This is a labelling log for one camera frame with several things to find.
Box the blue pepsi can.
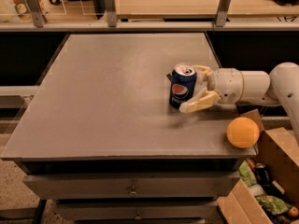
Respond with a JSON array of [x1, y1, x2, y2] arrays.
[[169, 63, 197, 109]]

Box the grey metal bracket middle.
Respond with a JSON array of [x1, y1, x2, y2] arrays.
[[105, 0, 118, 27]]

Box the grey metal bracket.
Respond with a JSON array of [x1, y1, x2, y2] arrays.
[[214, 0, 231, 27], [26, 0, 46, 28], [105, 0, 118, 27]]

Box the cardboard box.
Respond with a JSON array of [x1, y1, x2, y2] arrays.
[[217, 109, 299, 224]]

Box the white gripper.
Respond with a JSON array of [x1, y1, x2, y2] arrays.
[[178, 65, 243, 113]]

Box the white plastic bag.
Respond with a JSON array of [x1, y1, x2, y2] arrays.
[[0, 0, 50, 23]]

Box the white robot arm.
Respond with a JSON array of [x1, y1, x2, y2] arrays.
[[179, 63, 299, 142]]

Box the light green packet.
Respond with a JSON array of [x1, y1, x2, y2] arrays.
[[238, 161, 257, 187]]

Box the grey drawer cabinet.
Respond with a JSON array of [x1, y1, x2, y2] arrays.
[[2, 33, 252, 224]]

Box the green snack bag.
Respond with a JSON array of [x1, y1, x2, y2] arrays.
[[256, 195, 292, 215]]

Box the orange fruit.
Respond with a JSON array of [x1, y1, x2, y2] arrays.
[[226, 117, 260, 148]]

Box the grey metal bracket left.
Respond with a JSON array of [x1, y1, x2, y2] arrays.
[[26, 0, 46, 28]]

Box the grey metal bracket right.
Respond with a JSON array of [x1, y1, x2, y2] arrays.
[[214, 0, 231, 27]]

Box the dark can in box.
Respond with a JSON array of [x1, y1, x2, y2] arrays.
[[255, 163, 271, 185]]

